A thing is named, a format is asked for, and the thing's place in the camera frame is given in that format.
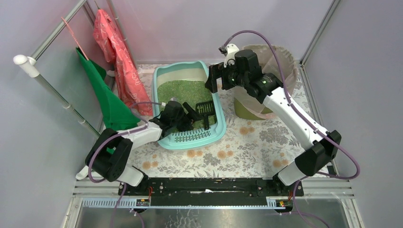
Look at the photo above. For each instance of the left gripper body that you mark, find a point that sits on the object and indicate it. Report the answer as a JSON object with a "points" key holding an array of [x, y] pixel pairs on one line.
{"points": [[187, 116]]}

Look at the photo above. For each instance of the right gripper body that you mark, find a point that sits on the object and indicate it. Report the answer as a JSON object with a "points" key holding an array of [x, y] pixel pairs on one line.
{"points": [[217, 77]]}

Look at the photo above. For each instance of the black litter scoop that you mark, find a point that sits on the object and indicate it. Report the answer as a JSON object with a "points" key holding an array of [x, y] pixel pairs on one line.
{"points": [[206, 109]]}

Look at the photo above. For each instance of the teal litter box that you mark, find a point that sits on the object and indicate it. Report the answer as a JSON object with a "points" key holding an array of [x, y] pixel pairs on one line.
{"points": [[189, 71]]}

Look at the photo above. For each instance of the bin with plastic liner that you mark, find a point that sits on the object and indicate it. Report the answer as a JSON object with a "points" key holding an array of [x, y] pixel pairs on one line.
{"points": [[247, 107]]}

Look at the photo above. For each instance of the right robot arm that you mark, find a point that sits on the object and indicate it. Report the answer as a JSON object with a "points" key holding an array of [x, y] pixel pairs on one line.
{"points": [[313, 138]]}

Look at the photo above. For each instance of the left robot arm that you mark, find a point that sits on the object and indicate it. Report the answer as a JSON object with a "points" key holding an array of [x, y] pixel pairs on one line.
{"points": [[107, 160]]}

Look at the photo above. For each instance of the green cat litter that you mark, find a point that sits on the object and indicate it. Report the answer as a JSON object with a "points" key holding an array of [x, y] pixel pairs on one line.
{"points": [[192, 92]]}

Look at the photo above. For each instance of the pink patterned cloth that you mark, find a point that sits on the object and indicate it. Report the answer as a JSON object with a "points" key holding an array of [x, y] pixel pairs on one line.
{"points": [[129, 86]]}

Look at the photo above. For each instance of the green cloth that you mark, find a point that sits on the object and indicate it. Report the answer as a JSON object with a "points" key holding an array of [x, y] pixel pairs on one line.
{"points": [[116, 115]]}

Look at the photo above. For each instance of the floral mat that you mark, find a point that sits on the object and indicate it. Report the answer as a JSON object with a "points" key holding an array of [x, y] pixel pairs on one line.
{"points": [[249, 148]]}

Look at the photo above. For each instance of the pink hanger rod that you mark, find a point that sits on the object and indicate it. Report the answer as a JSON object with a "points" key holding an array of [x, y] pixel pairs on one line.
{"points": [[74, 38]]}

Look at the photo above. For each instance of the white capped metal pole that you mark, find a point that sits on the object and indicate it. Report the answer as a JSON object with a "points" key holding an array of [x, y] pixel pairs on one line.
{"points": [[27, 64]]}

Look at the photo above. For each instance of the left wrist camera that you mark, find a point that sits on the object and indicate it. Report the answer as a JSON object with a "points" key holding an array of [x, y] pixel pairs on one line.
{"points": [[173, 102]]}

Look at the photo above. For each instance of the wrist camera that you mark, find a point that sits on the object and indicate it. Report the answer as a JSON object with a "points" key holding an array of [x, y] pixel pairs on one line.
{"points": [[173, 102], [229, 52]]}

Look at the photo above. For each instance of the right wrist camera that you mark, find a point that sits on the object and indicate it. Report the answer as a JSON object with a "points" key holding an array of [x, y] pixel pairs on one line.
{"points": [[229, 52]]}

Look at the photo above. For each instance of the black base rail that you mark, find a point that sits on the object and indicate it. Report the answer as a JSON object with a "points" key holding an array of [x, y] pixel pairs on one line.
{"points": [[238, 192]]}

